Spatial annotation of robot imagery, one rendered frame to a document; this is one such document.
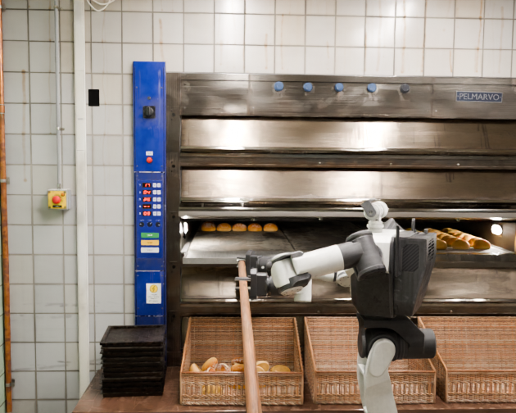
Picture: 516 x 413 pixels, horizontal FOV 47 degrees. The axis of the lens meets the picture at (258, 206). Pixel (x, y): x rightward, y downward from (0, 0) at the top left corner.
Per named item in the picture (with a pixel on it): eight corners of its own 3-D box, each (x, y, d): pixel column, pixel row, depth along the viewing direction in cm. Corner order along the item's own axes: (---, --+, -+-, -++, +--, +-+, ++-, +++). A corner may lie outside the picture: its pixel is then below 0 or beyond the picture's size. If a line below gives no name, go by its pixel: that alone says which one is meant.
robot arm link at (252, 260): (254, 275, 278) (276, 278, 271) (242, 279, 270) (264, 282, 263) (254, 248, 277) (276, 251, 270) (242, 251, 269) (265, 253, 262)
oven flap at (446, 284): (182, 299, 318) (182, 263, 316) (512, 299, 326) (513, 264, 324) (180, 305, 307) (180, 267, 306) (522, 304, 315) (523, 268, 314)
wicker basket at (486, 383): (414, 365, 319) (415, 315, 317) (518, 366, 321) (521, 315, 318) (444, 404, 271) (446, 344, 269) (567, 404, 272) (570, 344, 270)
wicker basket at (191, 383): (187, 367, 314) (187, 315, 311) (296, 367, 315) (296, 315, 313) (178, 406, 265) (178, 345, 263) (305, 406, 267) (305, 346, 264)
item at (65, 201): (51, 208, 305) (51, 188, 304) (71, 208, 305) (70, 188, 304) (47, 210, 297) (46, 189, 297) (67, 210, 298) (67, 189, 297)
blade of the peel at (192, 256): (299, 264, 283) (299, 258, 283) (182, 263, 281) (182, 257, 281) (291, 251, 319) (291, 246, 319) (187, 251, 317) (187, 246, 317)
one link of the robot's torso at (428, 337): (426, 352, 237) (427, 308, 235) (437, 364, 224) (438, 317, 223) (355, 353, 236) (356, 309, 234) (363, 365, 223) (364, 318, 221)
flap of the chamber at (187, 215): (178, 215, 293) (181, 218, 313) (536, 218, 301) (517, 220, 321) (178, 211, 293) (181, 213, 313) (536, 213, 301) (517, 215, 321)
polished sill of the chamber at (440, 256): (180, 259, 316) (180, 251, 316) (515, 260, 324) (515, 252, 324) (179, 260, 310) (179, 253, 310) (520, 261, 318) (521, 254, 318)
